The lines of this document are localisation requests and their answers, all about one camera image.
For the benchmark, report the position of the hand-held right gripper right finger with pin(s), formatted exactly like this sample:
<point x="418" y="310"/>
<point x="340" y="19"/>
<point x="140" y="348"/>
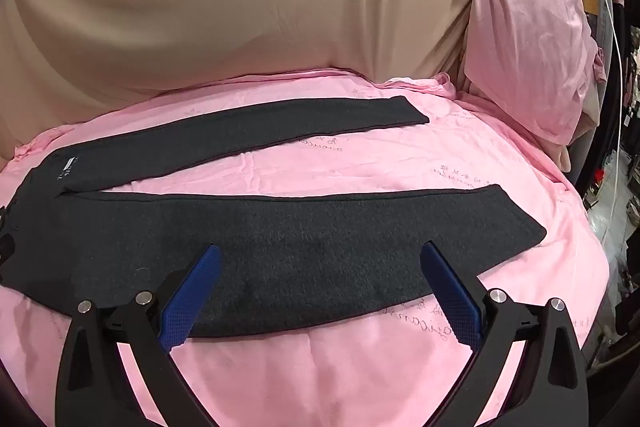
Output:
<point x="452" y="297"/>

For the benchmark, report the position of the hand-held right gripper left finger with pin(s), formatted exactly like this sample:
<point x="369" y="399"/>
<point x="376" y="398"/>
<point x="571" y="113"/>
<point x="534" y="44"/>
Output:
<point x="192" y="294"/>

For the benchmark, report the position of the dark grey pants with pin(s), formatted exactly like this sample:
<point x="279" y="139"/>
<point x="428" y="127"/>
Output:
<point x="300" y="227"/>

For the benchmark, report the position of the pink bed sheet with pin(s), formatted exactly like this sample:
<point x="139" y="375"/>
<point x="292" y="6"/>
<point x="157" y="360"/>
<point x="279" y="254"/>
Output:
<point x="350" y="147"/>

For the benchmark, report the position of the clear plastic bag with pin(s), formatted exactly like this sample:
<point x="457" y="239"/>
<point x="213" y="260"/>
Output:
<point x="615" y="202"/>

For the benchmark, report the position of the pink pillow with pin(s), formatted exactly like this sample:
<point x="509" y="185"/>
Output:
<point x="525" y="32"/>

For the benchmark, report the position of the beige cloth backdrop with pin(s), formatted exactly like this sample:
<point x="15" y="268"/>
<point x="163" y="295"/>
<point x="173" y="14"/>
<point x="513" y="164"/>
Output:
<point x="200" y="7"/>

